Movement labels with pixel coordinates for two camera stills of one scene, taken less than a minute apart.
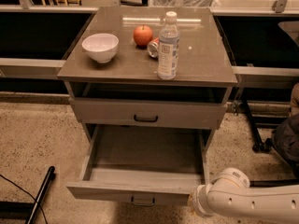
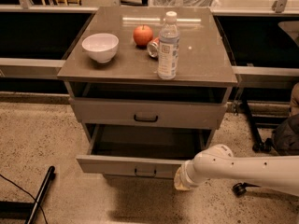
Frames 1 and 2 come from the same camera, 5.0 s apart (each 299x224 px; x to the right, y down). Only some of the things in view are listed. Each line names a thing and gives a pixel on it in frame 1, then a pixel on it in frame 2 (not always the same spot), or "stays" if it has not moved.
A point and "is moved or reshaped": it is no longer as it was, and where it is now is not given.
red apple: x=142 y=35 stays
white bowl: x=102 y=47 stays
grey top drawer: x=149 y=112 stays
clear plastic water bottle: x=168 y=48 stays
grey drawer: x=156 y=164 is moved or reshaped
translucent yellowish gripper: x=197 y=200 -> x=186 y=175
